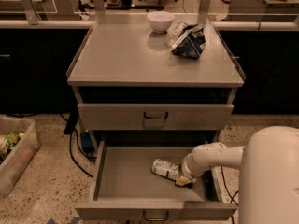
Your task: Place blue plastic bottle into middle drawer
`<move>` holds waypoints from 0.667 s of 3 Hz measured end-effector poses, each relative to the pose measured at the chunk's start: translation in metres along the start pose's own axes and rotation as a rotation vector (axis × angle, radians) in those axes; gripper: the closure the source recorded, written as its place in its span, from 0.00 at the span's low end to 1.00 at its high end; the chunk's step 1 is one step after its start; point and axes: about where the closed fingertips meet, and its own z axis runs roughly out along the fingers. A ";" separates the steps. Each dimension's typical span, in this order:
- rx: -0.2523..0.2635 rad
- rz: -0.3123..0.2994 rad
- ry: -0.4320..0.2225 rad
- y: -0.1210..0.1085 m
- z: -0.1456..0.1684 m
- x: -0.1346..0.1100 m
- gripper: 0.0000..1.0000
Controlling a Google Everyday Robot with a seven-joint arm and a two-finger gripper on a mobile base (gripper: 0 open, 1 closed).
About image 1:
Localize open grey middle drawer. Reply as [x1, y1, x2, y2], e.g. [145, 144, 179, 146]
[76, 142, 236, 221]

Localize blue power adapter box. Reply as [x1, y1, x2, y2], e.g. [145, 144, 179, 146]
[80, 132, 94, 153]

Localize black floor cable right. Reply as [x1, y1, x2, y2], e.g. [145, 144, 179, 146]
[220, 166, 240, 224]

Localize closed upper grey drawer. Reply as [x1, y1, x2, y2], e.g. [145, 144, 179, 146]
[78, 104, 234, 131]

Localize blue labelled plastic bottle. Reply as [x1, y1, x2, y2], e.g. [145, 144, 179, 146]
[151, 159, 180, 181]

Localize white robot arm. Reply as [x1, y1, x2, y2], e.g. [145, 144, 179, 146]
[176, 126, 299, 224]

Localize grey metal drawer cabinet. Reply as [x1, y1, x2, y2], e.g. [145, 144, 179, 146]
[68, 13, 245, 143]

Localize black floor cable left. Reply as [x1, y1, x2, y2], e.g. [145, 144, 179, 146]
[59, 113, 97, 178]

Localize white ceramic bowl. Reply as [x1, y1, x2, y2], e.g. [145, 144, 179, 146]
[147, 11, 175, 33]

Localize blue crumpled chip bag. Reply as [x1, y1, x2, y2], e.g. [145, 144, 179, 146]
[166, 22, 206, 60]

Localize food items in bin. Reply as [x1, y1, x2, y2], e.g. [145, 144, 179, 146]
[0, 132, 24, 163]

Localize black floor cable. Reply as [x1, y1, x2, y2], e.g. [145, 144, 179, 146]
[220, 166, 240, 224]
[59, 113, 97, 178]

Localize clear plastic storage bin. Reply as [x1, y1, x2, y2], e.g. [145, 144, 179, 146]
[0, 117, 40, 195]

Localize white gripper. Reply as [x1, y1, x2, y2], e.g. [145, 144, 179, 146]
[175, 154, 203, 187]

